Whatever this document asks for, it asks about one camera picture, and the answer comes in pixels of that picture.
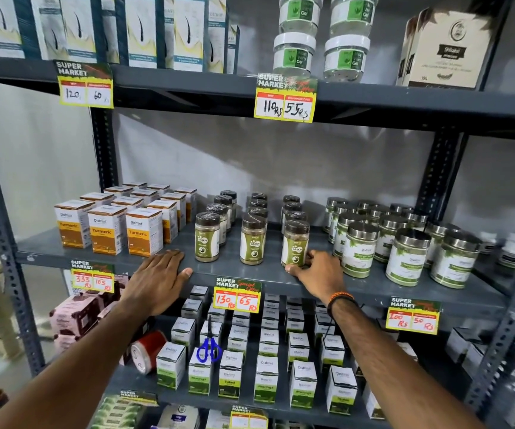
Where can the clear gel jar white lid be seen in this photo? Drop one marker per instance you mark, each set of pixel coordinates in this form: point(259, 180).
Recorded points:
point(294, 55)
point(300, 13)
point(346, 60)
point(353, 15)

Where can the yellow price tag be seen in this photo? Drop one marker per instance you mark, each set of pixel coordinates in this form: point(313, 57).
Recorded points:
point(237, 295)
point(411, 317)
point(92, 277)
point(248, 417)
point(139, 397)
point(284, 100)
point(84, 87)

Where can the person's left thumb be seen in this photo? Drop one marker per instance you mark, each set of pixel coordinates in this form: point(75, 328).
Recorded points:
point(183, 276)

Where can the person's right hand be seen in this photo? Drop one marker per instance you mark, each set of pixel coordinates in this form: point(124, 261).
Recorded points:
point(324, 276)

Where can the pink box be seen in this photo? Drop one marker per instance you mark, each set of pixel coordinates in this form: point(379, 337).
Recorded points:
point(74, 314)
point(109, 299)
point(65, 343)

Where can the person's left forearm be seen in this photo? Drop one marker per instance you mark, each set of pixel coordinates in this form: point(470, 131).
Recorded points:
point(69, 379)

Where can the group of white-green boxes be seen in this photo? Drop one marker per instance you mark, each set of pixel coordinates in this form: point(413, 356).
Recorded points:
point(266, 352)

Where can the person's left hand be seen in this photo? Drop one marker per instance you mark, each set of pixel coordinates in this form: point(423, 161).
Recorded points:
point(154, 281)

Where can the person's right forearm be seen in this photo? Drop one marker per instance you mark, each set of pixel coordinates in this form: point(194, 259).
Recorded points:
point(400, 375)

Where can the orange and black wristband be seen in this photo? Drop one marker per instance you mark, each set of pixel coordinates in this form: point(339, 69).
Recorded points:
point(341, 301)

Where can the group of steel-lid jars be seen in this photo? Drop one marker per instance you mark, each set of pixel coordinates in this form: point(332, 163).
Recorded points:
point(407, 259)

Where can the group of brown-lid powder bottles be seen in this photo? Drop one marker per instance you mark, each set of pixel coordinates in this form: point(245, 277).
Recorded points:
point(253, 239)

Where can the white carton box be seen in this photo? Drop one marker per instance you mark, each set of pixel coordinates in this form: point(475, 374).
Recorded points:
point(461, 346)
point(475, 355)

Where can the grey metal shelving rack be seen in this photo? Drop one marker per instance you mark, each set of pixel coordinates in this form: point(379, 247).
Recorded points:
point(194, 91)

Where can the beige powder box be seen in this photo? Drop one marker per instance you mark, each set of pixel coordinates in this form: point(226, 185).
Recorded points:
point(449, 49)
point(406, 53)

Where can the group of orange-white spice boxes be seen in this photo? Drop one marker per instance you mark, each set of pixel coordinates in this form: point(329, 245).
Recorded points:
point(107, 230)

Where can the row of white-blue hair boxes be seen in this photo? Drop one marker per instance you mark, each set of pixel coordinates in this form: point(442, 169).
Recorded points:
point(141, 31)

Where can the person's right thumb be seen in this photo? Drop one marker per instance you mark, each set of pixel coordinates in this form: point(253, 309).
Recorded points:
point(295, 269)

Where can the stack of green packets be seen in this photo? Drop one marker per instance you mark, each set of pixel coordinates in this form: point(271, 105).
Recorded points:
point(121, 413)

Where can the single green-label powder bottle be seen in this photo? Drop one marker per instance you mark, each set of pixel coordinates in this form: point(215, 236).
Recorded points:
point(295, 241)

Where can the white pouch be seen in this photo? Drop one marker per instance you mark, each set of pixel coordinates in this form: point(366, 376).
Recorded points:
point(177, 417)

